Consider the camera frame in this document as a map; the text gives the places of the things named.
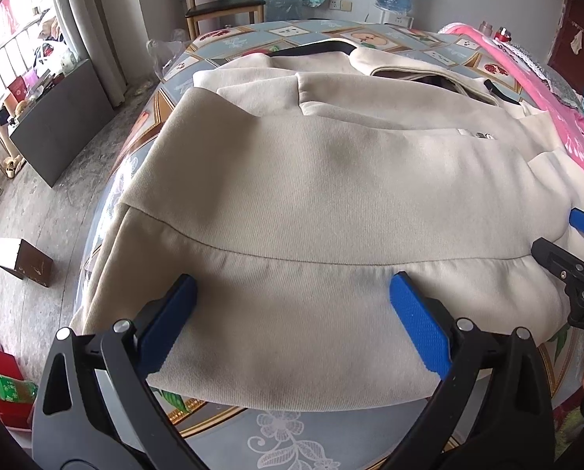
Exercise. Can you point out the white water dispenser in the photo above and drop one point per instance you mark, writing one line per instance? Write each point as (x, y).
(399, 18)

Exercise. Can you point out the patterned blue tablecloth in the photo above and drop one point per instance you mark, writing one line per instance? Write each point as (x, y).
(282, 440)

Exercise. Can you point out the brown cardboard box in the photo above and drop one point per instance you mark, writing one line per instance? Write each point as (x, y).
(25, 262)

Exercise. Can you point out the pink floral blanket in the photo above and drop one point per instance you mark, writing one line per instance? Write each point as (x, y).
(566, 132)

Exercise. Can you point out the silver sequin cushion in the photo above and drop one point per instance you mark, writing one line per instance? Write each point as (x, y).
(542, 71)

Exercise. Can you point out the white wall socket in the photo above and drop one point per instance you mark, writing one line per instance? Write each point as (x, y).
(341, 5)

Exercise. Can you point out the cream jacket with black trim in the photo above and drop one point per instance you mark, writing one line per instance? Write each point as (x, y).
(346, 205)

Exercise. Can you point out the grey curtain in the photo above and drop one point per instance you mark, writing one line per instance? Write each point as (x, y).
(86, 29)

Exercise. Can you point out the empty clear water jug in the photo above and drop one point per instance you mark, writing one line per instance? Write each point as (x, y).
(284, 7)

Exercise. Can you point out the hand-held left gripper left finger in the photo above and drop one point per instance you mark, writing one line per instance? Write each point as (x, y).
(167, 323)

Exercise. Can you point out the clear plastic bag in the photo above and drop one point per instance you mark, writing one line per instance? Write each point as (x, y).
(167, 51)

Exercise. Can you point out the wooden chair with dark seat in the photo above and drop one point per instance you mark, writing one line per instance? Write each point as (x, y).
(223, 7)

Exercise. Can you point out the dark grey cabinet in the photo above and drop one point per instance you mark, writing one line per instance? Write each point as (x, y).
(61, 122)

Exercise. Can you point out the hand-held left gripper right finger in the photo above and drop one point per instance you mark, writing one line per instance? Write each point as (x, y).
(419, 323)

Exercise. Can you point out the brown door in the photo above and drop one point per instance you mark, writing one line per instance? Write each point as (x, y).
(578, 34)

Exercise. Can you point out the green plastic bottle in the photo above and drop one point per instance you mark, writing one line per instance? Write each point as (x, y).
(8, 387)

